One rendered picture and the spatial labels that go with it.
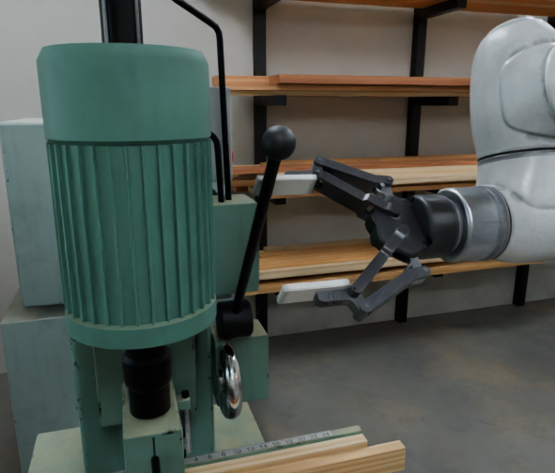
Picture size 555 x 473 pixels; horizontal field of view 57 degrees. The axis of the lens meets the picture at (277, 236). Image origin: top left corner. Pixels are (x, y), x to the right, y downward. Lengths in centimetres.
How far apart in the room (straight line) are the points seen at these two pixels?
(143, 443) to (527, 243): 51
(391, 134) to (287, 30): 91
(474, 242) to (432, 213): 6
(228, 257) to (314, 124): 234
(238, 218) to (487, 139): 38
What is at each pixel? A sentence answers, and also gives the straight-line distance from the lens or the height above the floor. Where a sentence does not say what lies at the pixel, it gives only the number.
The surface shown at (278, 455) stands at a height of 95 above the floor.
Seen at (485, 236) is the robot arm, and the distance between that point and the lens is 61.
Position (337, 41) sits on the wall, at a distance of 317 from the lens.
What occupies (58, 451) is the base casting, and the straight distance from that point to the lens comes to 115.
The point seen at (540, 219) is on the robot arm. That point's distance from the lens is 64.
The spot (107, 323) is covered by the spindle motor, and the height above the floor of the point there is 123.
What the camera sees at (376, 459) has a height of 93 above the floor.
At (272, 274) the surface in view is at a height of 60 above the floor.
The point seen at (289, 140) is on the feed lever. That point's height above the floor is 142.
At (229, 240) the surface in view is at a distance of 81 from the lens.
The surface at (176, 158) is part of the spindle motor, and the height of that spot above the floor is 140.
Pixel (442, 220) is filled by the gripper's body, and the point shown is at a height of 133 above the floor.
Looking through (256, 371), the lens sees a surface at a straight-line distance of 88.
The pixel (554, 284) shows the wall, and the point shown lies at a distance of 447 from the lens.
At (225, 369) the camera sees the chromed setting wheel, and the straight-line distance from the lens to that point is 80.
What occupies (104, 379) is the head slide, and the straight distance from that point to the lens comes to 78.
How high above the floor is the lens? 145
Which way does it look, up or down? 14 degrees down
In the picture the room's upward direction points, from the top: straight up
